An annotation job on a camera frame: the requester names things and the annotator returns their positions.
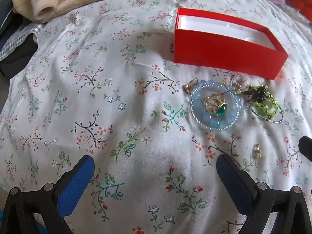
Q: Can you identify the light blue bead bracelet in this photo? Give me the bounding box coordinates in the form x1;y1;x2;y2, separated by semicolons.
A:
191;80;244;129

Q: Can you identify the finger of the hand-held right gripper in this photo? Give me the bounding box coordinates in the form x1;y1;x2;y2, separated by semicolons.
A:
299;136;312;160

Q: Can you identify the round green gem brooch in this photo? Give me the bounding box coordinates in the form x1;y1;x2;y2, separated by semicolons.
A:
190;81;244;130

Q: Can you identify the black bead charm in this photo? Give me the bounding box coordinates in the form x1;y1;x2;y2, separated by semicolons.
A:
245;86;267;102

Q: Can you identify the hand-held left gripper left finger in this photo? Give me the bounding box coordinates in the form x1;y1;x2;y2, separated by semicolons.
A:
0;155;95;234

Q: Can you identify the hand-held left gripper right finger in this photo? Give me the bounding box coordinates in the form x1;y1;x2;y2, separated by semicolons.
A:
216;154;312;234

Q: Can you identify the dark jacket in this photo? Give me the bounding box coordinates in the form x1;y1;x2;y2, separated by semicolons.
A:
0;0;30;42

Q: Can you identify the red cardboard box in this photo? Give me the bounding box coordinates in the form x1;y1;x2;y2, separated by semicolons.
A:
174;8;289;80

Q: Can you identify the grey checkered cloth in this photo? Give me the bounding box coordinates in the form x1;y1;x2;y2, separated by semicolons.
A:
0;23;45;61

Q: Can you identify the white floral bed sheet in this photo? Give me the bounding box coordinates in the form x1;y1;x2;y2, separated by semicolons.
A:
0;0;312;234

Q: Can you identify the black cloth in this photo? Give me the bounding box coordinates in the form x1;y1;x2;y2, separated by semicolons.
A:
0;33;38;79

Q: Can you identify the green bead necklace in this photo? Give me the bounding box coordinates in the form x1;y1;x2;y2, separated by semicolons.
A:
246;85;283;117

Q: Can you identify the gold ring with green stone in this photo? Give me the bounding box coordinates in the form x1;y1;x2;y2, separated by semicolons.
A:
207;94;228;117

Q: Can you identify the small gold earring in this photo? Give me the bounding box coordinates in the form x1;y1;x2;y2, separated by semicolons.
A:
253;144;264;158

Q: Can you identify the thin grey bead chain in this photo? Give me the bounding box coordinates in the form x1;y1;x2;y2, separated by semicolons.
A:
250;104;285;124

